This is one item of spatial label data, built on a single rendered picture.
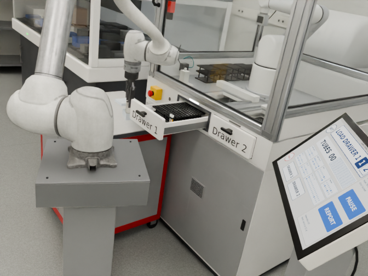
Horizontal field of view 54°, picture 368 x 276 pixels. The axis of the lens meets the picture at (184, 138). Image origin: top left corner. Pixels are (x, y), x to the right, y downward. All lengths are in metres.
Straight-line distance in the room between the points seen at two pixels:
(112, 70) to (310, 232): 1.89
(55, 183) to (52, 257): 1.03
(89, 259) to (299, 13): 1.29
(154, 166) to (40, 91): 0.96
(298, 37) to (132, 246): 1.53
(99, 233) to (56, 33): 0.79
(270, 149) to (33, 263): 1.42
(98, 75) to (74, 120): 1.23
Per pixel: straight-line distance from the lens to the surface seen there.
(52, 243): 2.36
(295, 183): 1.19
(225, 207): 1.92
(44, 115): 1.38
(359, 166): 1.09
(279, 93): 1.56
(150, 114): 1.76
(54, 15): 1.48
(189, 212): 2.18
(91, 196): 1.32
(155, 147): 2.08
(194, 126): 1.84
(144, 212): 2.30
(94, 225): 1.51
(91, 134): 1.33
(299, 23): 1.51
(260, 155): 1.67
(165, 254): 2.30
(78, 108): 1.32
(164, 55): 1.85
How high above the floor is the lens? 1.55
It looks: 24 degrees down
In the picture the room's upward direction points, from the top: 9 degrees clockwise
